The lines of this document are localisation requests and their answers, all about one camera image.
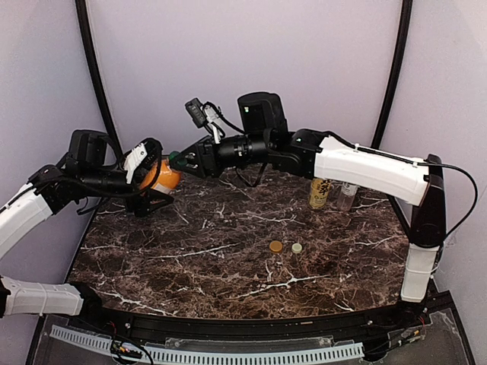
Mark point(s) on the clear coffee bottle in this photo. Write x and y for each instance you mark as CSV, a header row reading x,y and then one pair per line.
x,y
346,196

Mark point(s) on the orange juice bottle green cap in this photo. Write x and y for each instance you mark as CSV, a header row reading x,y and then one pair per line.
x,y
165,181

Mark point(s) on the black frame post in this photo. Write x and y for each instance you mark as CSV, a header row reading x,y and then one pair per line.
x,y
395,69
81,7

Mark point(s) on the black right frame post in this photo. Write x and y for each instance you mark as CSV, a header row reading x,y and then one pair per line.
x,y
395,69

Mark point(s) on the gold bottle cap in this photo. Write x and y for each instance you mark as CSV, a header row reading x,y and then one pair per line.
x,y
276,246

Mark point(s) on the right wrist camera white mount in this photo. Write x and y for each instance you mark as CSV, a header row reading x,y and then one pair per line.
x,y
209,117

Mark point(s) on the black front rail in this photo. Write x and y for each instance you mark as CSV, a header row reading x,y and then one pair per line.
x,y
366,324

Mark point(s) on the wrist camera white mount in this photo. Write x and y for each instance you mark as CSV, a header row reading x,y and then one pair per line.
x,y
209,117
146,151

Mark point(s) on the cream bottle cap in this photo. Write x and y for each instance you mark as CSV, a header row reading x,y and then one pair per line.
x,y
296,248

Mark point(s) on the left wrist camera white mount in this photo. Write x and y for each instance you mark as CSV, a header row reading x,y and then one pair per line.
x,y
146,151

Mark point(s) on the white slotted cable duct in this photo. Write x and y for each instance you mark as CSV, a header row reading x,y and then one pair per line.
x,y
319,350

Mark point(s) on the yellow tea bottle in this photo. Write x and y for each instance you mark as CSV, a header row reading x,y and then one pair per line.
x,y
319,192

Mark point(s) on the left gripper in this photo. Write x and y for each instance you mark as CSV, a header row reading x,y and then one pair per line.
x,y
134,198

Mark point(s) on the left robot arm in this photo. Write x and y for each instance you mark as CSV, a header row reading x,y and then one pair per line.
x,y
141,177

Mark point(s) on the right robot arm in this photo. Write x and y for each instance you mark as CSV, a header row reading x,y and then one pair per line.
x,y
265,138

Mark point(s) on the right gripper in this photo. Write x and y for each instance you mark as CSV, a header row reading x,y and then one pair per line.
x,y
208,155

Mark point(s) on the black left frame post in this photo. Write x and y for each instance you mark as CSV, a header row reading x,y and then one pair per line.
x,y
81,7

